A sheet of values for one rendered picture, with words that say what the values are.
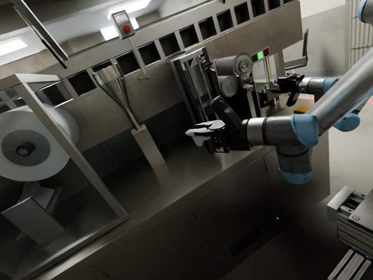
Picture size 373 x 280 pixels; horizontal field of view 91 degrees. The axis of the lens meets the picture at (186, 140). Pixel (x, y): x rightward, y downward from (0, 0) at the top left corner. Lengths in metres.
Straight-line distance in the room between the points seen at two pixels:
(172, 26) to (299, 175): 1.16
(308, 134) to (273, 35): 1.44
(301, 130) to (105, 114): 1.13
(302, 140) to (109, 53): 1.14
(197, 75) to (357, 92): 0.63
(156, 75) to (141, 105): 0.23
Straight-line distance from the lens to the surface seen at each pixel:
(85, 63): 1.31
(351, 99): 0.57
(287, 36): 1.96
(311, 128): 0.47
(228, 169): 0.95
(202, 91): 0.98
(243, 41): 1.65
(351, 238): 1.00
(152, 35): 1.36
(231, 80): 1.19
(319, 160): 1.53
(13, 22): 4.31
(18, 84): 0.79
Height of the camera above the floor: 1.48
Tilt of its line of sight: 26 degrees down
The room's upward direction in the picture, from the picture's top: 24 degrees counter-clockwise
